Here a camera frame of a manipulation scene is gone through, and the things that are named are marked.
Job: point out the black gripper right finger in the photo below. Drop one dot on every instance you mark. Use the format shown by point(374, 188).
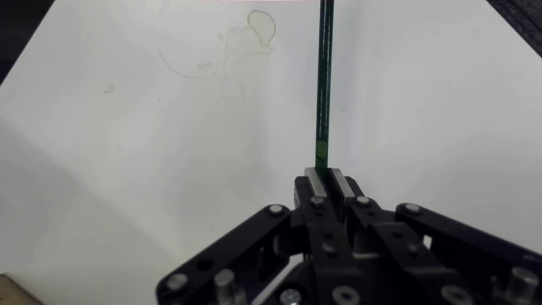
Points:
point(429, 254)

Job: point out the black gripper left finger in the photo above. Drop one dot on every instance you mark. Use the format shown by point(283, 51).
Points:
point(264, 248)

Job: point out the dark green pencil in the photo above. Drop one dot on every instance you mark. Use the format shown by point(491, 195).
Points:
point(324, 85)

